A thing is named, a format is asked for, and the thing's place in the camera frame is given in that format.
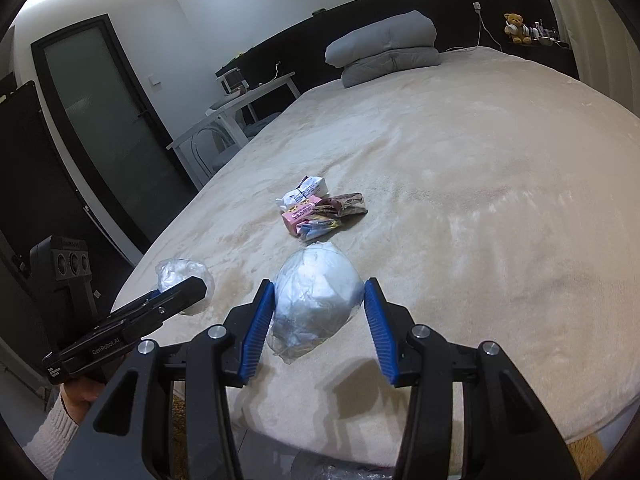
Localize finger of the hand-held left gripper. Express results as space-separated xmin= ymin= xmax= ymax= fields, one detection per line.
xmin=107 ymin=281 xmax=184 ymax=319
xmin=112 ymin=276 xmax=208 ymax=334

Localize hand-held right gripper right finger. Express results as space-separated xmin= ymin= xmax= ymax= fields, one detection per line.
xmin=363 ymin=277 xmax=583 ymax=480

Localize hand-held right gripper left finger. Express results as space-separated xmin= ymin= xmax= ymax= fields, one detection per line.
xmin=52 ymin=280 xmax=277 ymax=480

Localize white plastic bag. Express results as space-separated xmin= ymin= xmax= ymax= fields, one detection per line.
xmin=267 ymin=241 xmax=364 ymax=365

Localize blue white packet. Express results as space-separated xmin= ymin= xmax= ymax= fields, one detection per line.
xmin=296 ymin=216 xmax=343 ymax=239

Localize pink carton box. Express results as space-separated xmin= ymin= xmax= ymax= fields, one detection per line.
xmin=281 ymin=195 xmax=323 ymax=235

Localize brown snack wrapper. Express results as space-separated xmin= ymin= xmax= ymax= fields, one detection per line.
xmin=312 ymin=192 xmax=369 ymax=221

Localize white printed wrapper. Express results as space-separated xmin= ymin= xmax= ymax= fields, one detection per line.
xmin=275 ymin=190 xmax=307 ymax=211

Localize white paper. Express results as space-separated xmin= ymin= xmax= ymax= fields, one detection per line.
xmin=295 ymin=175 xmax=331 ymax=198

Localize person's left forearm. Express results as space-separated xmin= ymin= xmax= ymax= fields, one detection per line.
xmin=25 ymin=394 xmax=83 ymax=480

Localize person's left hand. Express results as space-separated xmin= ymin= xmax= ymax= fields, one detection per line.
xmin=59 ymin=376 xmax=108 ymax=418

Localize black wardrobe panel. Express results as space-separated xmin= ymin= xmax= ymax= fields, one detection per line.
xmin=0 ymin=72 xmax=146 ymax=371

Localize bed with cream blanket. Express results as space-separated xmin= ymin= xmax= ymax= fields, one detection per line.
xmin=111 ymin=45 xmax=640 ymax=476

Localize clear chair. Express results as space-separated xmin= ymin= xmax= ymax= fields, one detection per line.
xmin=190 ymin=110 xmax=281 ymax=186

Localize frosted glass door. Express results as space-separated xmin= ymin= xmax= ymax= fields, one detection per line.
xmin=31 ymin=14 xmax=198 ymax=266

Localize small white desk appliance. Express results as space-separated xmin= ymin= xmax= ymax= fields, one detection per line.
xmin=220 ymin=66 xmax=248 ymax=95

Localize white desk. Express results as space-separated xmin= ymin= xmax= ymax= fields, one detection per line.
xmin=166 ymin=71 xmax=302 ymax=191

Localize yellow shaggy rug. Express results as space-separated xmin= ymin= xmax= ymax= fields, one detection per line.
xmin=565 ymin=432 xmax=608 ymax=480

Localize stacked grey pillows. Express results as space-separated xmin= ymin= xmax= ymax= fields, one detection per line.
xmin=325 ymin=10 xmax=442 ymax=90

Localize black headboard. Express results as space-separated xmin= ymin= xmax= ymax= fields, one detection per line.
xmin=216 ymin=0 xmax=581 ymax=106

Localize brown teddy bear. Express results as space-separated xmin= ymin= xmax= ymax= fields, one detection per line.
xmin=503 ymin=12 xmax=533 ymax=45

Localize small toiletry bottles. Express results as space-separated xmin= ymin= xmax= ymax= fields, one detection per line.
xmin=531 ymin=20 xmax=561 ymax=43

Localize cream curtain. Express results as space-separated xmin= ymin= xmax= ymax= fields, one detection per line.
xmin=542 ymin=0 xmax=640 ymax=123

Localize white charger with cable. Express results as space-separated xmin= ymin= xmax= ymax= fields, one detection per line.
xmin=445 ymin=2 xmax=503 ymax=53

